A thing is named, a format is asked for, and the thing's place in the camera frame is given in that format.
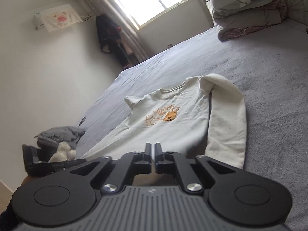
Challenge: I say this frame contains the cream long sleeve sweatshirt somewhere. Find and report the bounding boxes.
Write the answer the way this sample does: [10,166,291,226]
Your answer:
[83,74,247,168]

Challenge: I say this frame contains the dark clothes on rack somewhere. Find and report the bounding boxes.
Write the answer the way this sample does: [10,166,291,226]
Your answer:
[95,14,134,69]

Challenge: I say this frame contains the person's left hand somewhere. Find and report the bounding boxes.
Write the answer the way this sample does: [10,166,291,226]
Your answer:
[0,176,33,231]

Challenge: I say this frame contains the white plush toy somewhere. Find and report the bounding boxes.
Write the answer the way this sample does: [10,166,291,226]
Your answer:
[49,142,76,163]

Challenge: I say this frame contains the grey folded garment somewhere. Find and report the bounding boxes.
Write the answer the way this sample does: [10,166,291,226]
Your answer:
[35,126,86,152]

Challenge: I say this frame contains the black label on sheet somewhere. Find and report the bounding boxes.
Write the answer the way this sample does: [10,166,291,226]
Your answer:
[78,116,86,126]

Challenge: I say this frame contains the grey bed sheet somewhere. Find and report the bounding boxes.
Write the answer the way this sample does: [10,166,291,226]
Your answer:
[77,19,307,230]

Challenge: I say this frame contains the folded grey pink quilt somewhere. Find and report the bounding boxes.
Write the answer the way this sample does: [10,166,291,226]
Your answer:
[206,0,288,42]

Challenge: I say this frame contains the sheer window curtain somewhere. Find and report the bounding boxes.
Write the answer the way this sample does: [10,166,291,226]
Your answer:
[84,0,153,62]

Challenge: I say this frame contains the covered wall air conditioner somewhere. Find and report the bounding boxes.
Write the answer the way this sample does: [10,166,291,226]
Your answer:
[32,4,82,33]

